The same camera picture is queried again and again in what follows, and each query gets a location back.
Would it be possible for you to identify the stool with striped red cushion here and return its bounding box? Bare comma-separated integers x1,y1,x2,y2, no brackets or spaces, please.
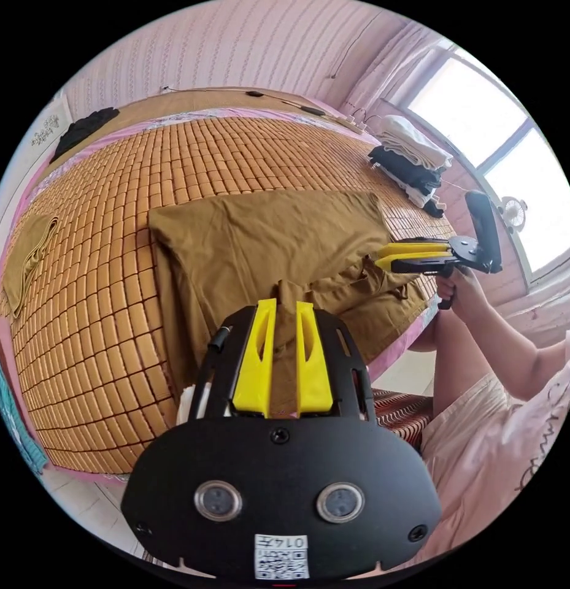
371,388,436,446

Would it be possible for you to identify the black garment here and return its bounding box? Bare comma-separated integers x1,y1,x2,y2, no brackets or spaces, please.
48,107,121,163

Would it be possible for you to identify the brown long sleeve shirt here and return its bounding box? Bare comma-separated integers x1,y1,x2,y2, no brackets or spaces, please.
148,191,431,415

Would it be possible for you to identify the small white fan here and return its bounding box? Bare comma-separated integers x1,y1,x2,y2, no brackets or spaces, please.
498,196,529,232

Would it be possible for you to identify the person's right forearm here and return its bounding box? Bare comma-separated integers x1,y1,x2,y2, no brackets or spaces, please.
459,299,570,402

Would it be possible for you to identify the teal knitted cloth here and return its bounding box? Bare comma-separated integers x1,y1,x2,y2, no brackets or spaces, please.
0,327,49,475

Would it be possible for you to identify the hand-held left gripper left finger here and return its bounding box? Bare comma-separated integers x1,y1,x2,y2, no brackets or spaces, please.
233,298,277,418

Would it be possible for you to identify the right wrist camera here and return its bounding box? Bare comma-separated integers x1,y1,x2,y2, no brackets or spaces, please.
464,190,503,274

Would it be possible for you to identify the pile of clothes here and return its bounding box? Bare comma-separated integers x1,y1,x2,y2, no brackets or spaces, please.
367,114,455,219

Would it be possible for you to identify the pink curtain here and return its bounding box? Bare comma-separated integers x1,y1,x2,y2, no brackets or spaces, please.
337,20,453,125

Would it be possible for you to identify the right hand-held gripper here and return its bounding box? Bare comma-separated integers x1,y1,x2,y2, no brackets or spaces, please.
374,234,496,311

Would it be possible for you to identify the person's body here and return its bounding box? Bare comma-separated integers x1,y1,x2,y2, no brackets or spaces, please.
406,312,570,569

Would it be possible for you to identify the person's right hand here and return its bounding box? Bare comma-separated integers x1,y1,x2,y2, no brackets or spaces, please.
436,266,491,319

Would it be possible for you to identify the folded brown garment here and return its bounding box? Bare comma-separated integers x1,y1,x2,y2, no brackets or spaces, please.
0,214,61,319

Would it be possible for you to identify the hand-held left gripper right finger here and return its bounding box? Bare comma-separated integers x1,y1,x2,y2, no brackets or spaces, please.
296,301,334,415

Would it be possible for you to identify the window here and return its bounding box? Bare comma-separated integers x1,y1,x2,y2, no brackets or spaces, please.
404,41,570,288

